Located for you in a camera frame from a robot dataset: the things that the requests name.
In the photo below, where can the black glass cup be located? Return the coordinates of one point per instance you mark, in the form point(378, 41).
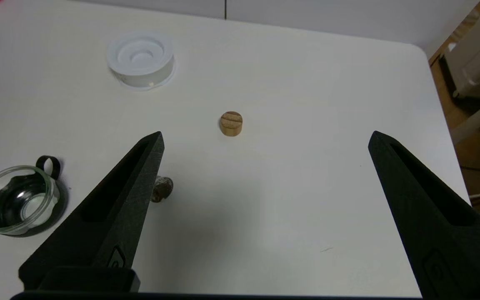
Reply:
point(13, 204)

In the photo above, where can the white furniture bar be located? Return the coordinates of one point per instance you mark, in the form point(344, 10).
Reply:
point(479, 118)

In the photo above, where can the white tape roll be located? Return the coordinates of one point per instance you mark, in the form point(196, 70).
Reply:
point(141, 58)

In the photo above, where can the small wooden cylinder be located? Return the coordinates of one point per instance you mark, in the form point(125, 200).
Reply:
point(231, 123)

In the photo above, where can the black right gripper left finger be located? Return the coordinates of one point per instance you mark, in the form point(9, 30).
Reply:
point(111, 208)

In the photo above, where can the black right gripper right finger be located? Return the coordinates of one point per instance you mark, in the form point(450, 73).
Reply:
point(440, 233)

